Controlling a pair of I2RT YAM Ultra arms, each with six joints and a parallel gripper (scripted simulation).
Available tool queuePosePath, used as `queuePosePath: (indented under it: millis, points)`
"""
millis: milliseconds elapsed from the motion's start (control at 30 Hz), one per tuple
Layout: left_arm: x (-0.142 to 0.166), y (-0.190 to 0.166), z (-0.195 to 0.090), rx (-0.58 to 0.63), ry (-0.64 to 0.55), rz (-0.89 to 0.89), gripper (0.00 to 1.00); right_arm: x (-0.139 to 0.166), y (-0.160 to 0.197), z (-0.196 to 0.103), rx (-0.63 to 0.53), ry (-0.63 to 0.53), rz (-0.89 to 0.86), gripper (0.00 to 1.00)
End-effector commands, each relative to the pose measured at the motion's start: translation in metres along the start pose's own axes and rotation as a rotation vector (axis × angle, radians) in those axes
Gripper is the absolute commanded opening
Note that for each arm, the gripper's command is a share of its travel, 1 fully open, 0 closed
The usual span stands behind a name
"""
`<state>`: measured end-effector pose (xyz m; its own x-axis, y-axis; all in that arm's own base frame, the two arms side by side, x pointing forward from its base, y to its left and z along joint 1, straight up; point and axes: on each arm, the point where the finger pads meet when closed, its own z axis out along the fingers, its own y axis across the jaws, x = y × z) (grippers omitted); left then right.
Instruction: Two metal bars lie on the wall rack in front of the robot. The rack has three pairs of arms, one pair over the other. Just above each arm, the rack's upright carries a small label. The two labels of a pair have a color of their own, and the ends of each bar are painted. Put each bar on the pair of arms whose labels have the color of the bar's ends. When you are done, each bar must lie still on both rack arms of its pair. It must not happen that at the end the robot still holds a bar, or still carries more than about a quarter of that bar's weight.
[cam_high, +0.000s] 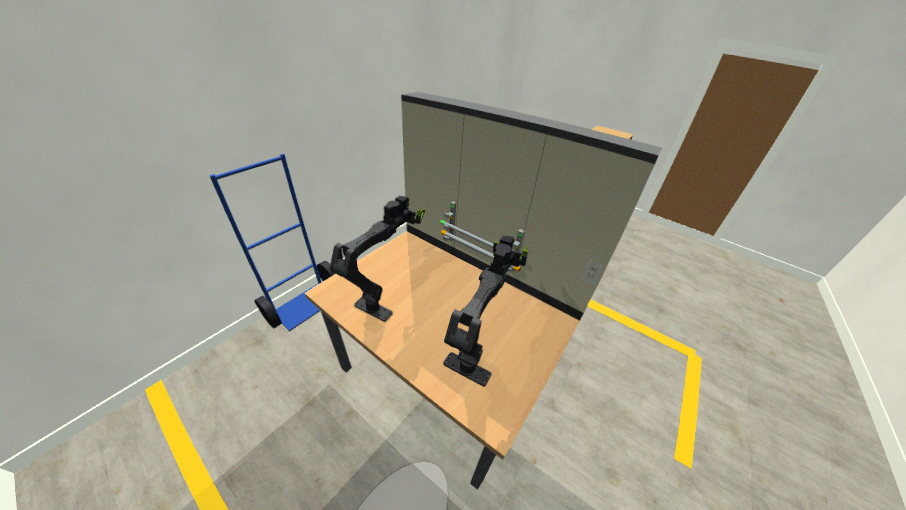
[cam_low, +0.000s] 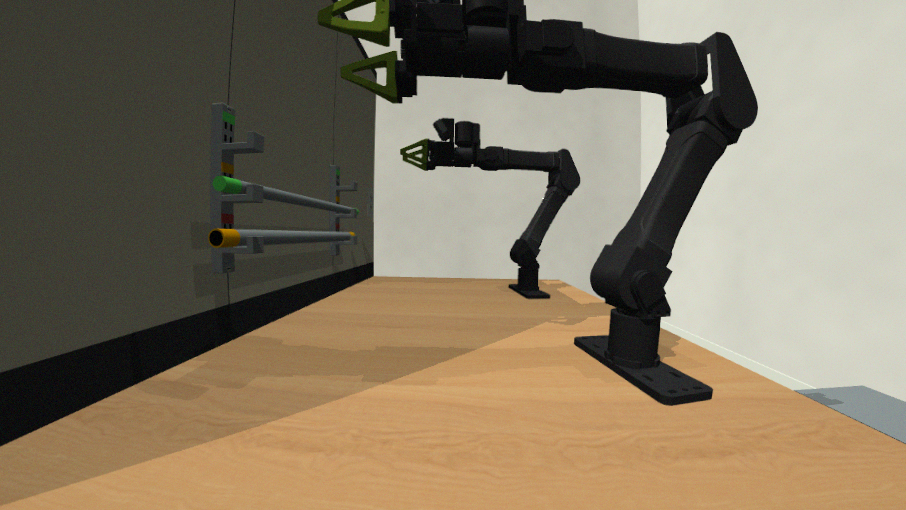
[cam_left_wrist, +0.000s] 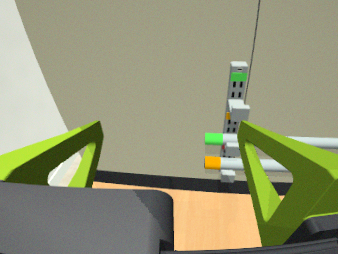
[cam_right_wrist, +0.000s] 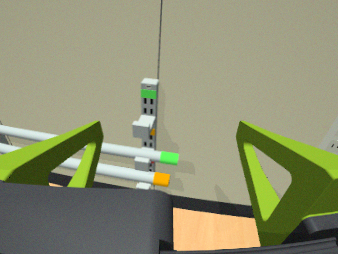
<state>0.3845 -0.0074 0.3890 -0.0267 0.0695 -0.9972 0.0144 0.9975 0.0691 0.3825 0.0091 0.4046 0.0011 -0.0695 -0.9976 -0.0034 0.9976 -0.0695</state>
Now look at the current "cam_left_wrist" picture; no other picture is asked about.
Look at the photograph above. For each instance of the grey metal bar with yellow ends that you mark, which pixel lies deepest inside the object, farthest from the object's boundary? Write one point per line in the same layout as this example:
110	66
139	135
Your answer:
222	163

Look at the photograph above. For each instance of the grey metal bar with green end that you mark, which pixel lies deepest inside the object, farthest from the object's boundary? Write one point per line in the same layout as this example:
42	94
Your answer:
222	139

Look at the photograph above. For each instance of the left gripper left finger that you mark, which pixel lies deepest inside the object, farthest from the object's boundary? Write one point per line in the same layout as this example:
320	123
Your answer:
32	164

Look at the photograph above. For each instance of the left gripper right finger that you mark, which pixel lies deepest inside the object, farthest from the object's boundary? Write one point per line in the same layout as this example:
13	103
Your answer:
314	191

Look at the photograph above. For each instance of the dark grey wall panel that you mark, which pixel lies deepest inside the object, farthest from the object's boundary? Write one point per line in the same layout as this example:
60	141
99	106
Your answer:
155	73

